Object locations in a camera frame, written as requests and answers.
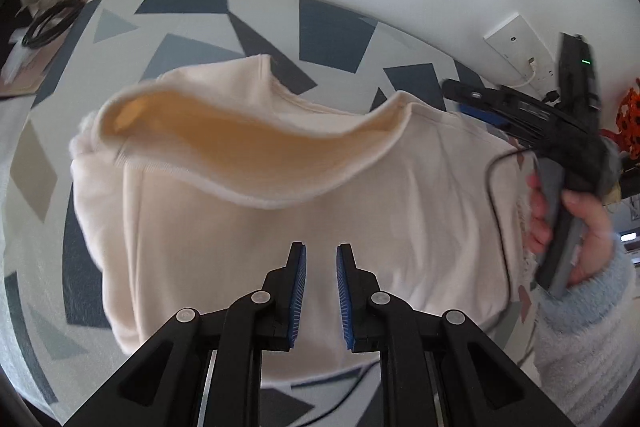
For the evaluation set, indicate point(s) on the black power plug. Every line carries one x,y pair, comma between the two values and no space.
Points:
550,96

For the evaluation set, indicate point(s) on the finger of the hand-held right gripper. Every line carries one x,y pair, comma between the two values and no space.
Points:
492,117
475,93

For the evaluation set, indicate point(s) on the brown cardboard sheet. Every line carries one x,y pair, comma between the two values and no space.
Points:
30,72

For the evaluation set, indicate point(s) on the orange artificial flowers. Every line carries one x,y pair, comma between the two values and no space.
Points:
631,117

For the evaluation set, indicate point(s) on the white wall socket panel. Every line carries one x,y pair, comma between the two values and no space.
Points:
515,34

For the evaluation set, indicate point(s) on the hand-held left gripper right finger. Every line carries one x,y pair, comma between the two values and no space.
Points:
345,302

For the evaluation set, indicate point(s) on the geometric patterned tablecloth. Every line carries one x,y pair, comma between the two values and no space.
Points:
330,37

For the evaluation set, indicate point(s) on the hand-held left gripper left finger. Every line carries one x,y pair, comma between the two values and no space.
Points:
298,292

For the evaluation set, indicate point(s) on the person's right forearm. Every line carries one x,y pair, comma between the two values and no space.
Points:
585,347

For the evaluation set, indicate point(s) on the cream sweatshirt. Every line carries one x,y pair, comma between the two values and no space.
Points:
250,232

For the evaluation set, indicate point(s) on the person's right hand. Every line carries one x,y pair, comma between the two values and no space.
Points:
597,237

